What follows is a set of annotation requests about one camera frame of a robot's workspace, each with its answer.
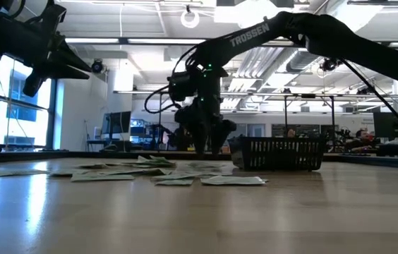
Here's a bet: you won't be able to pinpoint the black right camera cable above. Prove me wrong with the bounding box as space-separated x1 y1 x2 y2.
144 45 207 114

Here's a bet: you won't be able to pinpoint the black slotted plastic basket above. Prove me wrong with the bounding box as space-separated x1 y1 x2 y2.
227 135 327 172

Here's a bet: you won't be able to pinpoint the white hanging ring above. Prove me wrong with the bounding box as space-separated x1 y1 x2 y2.
180 8 201 29

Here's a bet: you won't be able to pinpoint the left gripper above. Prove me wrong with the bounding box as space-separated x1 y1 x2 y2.
22 5 92 98

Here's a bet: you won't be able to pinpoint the silver ventilation duct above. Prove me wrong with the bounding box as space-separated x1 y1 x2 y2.
285 47 327 73

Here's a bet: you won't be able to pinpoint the scattered green flat packets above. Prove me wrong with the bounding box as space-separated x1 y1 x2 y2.
200 178 270 187

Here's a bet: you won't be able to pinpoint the black ceiling mounted camera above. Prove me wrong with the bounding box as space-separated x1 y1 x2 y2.
356 86 377 96
320 58 341 73

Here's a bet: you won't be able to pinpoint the scattered dollar bills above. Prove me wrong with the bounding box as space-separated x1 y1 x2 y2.
150 171 221 181

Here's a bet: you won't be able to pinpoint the large blue framed window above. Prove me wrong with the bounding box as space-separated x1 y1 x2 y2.
0 52 61 151

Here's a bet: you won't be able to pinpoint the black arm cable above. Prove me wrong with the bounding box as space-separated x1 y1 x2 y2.
338 58 398 135

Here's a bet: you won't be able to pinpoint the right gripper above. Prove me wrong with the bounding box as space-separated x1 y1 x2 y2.
174 98 237 155

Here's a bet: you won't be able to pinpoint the black computer monitor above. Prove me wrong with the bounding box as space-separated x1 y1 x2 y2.
373 111 398 139
100 111 133 140

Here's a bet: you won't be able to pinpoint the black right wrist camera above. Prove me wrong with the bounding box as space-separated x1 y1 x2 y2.
168 71 196 102

